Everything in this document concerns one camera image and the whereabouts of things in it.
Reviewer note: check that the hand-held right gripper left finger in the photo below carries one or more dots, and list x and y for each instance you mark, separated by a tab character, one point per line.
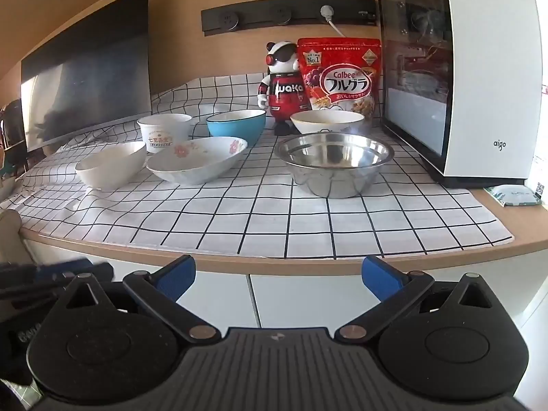
175	279

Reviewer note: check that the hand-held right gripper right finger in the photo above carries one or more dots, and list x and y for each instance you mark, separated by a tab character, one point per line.
382	277

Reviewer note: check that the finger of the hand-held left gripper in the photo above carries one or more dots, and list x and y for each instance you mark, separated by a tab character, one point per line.
64	270

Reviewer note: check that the plain white bowl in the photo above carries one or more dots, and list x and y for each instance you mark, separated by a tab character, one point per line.
113	169

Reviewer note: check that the stainless steel bowl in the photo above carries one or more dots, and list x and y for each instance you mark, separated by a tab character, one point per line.
334	167

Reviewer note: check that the white paper bowl red print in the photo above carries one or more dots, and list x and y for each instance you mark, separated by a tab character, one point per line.
165	135

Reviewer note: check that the blue bowl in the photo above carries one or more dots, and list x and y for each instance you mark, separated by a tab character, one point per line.
235	130

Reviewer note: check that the white bowl with yellow rim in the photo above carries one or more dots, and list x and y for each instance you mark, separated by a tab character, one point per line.
327	123

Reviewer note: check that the beige padded object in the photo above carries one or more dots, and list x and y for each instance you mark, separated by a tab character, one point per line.
8	231

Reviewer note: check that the white cabinet door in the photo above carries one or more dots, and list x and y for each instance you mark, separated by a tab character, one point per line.
308	295

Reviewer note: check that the white black checked tablecloth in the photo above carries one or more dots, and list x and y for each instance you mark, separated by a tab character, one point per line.
222	218

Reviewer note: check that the tissue packet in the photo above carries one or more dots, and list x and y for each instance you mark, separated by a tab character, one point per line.
511	195

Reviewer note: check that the dark rounded object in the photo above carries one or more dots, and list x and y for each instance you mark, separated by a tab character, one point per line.
10	122

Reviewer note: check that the dark monitor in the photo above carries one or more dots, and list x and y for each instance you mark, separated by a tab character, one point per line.
90	72

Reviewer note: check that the red cereal bag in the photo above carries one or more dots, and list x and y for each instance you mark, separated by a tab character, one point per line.
342	81

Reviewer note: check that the red panda robot toy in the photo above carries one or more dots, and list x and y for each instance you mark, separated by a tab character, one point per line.
282	94

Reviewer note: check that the black wall power strip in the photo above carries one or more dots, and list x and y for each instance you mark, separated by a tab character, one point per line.
257	18

